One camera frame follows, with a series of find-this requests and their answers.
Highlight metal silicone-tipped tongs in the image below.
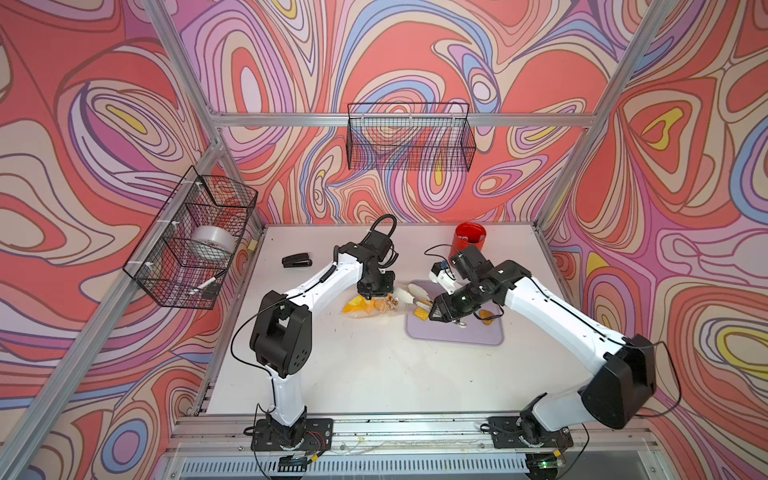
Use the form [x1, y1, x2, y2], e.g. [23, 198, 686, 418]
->
[392, 283, 441, 328]

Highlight clear resealable plastic bag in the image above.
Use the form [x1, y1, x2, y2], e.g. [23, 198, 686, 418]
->
[342, 287, 415, 319]

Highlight square yellow cracker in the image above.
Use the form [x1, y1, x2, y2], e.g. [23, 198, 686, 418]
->
[413, 308, 429, 321]

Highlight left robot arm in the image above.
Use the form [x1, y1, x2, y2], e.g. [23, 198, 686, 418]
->
[249, 229, 398, 451]

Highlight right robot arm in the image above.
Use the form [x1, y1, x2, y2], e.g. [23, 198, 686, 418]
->
[429, 246, 656, 447]

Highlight lavender plastic tray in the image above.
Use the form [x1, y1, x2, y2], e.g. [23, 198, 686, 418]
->
[405, 302, 504, 346]

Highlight red cylindrical cup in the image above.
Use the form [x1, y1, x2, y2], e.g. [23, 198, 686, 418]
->
[452, 222, 487, 252]

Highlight black stapler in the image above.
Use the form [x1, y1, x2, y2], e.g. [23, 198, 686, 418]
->
[281, 252, 313, 269]

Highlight grey tape roll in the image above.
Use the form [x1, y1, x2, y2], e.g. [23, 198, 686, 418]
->
[190, 225, 236, 262]

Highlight white marker in basket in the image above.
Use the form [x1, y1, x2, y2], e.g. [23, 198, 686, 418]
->
[187, 276, 217, 295]

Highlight back black wire basket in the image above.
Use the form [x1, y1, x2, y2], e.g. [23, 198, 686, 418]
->
[346, 100, 476, 172]

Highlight black wire basket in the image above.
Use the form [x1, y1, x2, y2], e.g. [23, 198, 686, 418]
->
[346, 100, 476, 172]
[123, 167, 258, 310]

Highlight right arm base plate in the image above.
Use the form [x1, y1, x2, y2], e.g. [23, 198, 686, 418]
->
[480, 416, 574, 451]

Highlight left black wire basket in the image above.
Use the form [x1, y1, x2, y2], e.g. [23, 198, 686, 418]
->
[123, 167, 258, 310]

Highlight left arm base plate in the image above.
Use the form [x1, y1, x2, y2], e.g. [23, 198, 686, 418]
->
[251, 417, 334, 453]

